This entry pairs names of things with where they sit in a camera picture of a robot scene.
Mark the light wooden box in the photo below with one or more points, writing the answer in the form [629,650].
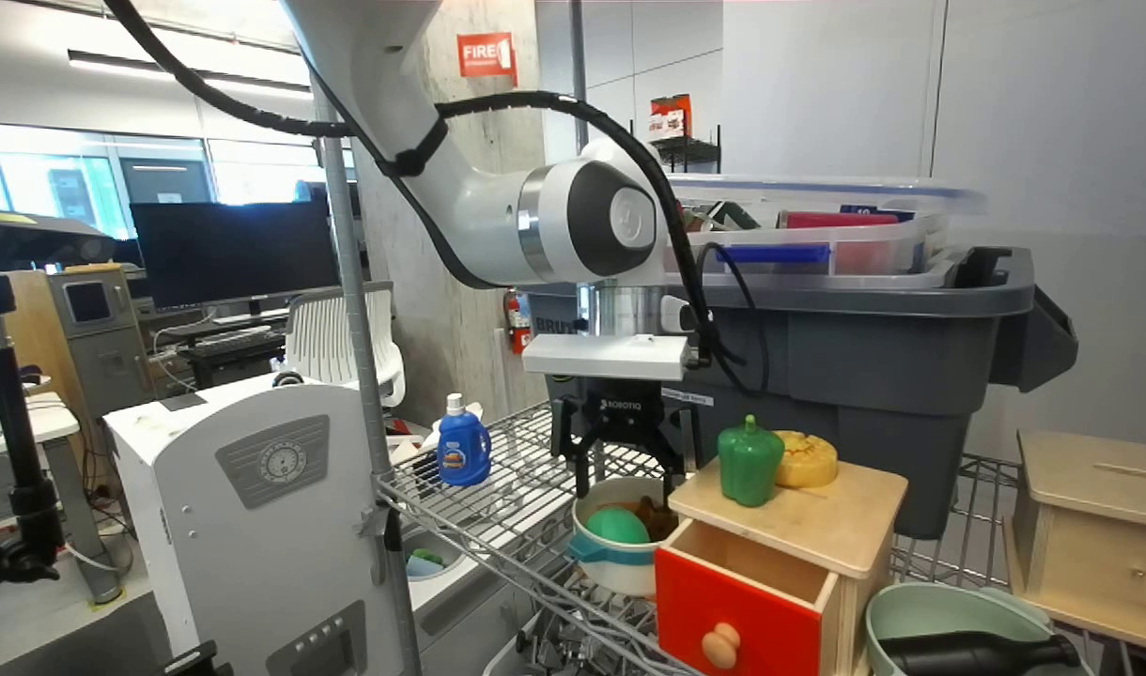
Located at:
[1099,537]

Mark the red wall sign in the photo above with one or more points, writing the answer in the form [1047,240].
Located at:
[487,56]

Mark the green toy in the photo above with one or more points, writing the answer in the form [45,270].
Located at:
[427,559]

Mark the grey plastic tote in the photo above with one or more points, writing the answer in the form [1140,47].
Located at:
[873,362]

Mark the black computer monitor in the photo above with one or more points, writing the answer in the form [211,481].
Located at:
[234,249]

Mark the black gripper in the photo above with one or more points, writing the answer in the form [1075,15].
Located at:
[621,405]

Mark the green toy pepper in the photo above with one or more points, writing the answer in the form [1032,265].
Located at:
[750,462]

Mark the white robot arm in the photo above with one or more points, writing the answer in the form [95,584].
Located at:
[471,228]

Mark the clear plastic storage bin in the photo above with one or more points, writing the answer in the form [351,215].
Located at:
[847,245]

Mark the blue detergent bottle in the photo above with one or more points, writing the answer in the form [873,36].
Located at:
[462,447]

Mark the turquoise ball toy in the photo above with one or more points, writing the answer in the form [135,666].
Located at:
[618,526]

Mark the black stand pole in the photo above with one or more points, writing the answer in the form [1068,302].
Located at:
[19,462]

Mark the wooden chest with red drawer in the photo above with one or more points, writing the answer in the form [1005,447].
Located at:
[797,526]

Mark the beige equipment cabinet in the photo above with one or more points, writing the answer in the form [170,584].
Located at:
[88,333]

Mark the yellow toy pepper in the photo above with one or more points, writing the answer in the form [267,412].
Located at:
[804,458]

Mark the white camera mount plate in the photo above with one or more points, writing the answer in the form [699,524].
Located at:
[603,359]

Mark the brown toy food piece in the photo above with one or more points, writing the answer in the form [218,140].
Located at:
[654,516]

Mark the white pot with teal band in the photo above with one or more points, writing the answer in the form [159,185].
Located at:
[609,568]

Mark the black shelf with red sign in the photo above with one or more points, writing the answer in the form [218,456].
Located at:
[678,144]

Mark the red fire extinguisher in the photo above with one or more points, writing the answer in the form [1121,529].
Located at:
[515,327]

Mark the white chair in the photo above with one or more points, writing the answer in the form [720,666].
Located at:
[328,343]

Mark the white grey machine housing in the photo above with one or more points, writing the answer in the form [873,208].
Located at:
[257,537]

